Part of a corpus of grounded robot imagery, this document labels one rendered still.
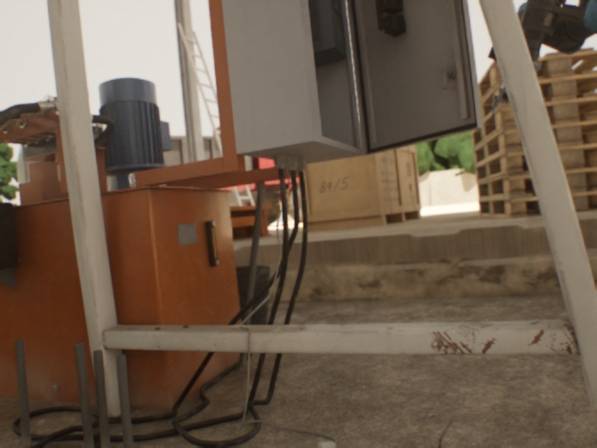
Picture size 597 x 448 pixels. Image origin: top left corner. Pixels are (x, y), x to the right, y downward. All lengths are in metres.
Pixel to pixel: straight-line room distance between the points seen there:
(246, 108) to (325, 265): 1.66
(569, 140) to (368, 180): 1.67
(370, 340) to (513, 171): 2.36
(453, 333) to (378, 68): 0.80
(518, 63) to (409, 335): 0.54
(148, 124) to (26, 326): 0.77
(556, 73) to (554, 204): 2.52
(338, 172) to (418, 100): 3.06
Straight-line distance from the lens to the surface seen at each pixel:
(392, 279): 2.54
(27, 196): 1.63
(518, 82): 0.92
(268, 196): 11.62
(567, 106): 3.36
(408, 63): 1.36
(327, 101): 1.49
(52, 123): 1.49
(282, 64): 1.12
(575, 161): 3.32
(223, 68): 1.20
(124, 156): 1.70
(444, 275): 2.52
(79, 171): 1.32
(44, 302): 1.60
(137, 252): 1.34
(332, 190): 4.35
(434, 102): 1.28
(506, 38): 0.94
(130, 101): 1.75
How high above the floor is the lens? 0.48
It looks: level
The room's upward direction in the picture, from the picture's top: 6 degrees counter-clockwise
